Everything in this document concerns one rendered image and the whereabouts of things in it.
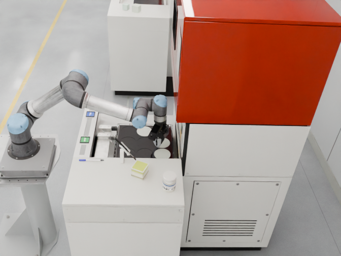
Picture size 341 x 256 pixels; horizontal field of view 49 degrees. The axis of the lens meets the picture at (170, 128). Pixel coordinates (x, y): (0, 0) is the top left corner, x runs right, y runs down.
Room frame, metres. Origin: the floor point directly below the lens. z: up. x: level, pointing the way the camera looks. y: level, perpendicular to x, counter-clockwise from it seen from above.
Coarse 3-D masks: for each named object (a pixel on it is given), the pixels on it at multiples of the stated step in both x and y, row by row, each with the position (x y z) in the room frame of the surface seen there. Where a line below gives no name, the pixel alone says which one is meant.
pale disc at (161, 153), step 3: (156, 150) 1.73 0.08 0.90; (159, 150) 1.74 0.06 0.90; (162, 150) 1.74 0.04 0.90; (165, 150) 1.74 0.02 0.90; (156, 153) 1.71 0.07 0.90; (159, 153) 1.71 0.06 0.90; (162, 153) 1.71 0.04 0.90; (165, 153) 1.71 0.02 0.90; (168, 153) 1.71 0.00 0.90; (156, 156) 1.68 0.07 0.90; (159, 156) 1.68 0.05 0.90; (162, 156) 1.68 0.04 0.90; (165, 156) 1.69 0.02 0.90; (168, 156) 1.69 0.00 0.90
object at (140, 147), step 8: (120, 128) 1.93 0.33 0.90; (128, 128) 1.94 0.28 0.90; (136, 128) 1.94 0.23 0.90; (168, 128) 1.96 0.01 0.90; (120, 136) 1.85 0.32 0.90; (128, 136) 1.85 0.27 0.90; (136, 136) 1.86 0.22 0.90; (144, 136) 1.86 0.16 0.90; (168, 136) 1.88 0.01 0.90; (128, 144) 1.77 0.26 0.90; (136, 144) 1.78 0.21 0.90; (144, 144) 1.78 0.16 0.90; (152, 144) 1.79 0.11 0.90; (136, 152) 1.70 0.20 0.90; (144, 152) 1.71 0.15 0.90; (152, 152) 1.71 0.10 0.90
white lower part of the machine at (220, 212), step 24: (192, 192) 1.63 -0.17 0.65; (216, 192) 1.63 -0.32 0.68; (240, 192) 1.64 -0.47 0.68; (264, 192) 1.65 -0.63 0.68; (192, 216) 1.62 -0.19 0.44; (216, 216) 1.63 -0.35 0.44; (240, 216) 1.64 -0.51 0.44; (264, 216) 1.65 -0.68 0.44; (192, 240) 1.62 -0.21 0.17; (216, 240) 1.63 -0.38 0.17; (240, 240) 1.64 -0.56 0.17; (264, 240) 1.66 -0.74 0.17
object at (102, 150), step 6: (102, 132) 1.90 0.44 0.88; (108, 132) 1.90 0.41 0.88; (96, 144) 1.78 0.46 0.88; (102, 144) 1.78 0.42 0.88; (108, 144) 1.78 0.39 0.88; (96, 150) 1.72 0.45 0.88; (102, 150) 1.72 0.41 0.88; (108, 150) 1.73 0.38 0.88; (96, 156) 1.66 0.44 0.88; (102, 156) 1.67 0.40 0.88
